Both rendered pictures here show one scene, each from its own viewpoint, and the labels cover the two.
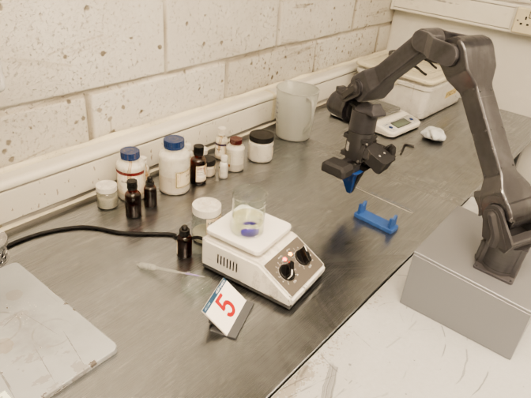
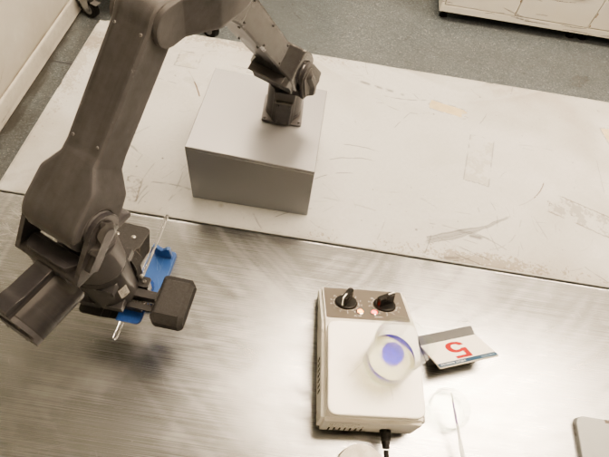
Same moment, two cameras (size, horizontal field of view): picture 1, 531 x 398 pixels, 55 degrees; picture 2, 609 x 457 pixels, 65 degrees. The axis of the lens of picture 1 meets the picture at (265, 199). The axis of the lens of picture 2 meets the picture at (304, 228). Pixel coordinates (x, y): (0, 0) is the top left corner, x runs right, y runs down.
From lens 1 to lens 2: 1.01 m
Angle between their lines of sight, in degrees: 82
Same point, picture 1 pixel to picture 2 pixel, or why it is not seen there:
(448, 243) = (276, 147)
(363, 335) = (374, 230)
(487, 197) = (297, 70)
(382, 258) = (238, 248)
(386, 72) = (124, 141)
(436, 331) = (324, 181)
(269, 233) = (369, 335)
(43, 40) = not seen: outside the picture
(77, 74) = not seen: outside the picture
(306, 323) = (400, 278)
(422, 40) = (177, 21)
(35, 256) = not seen: outside the picture
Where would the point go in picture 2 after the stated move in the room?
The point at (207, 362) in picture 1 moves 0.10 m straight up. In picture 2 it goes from (510, 333) to (543, 306)
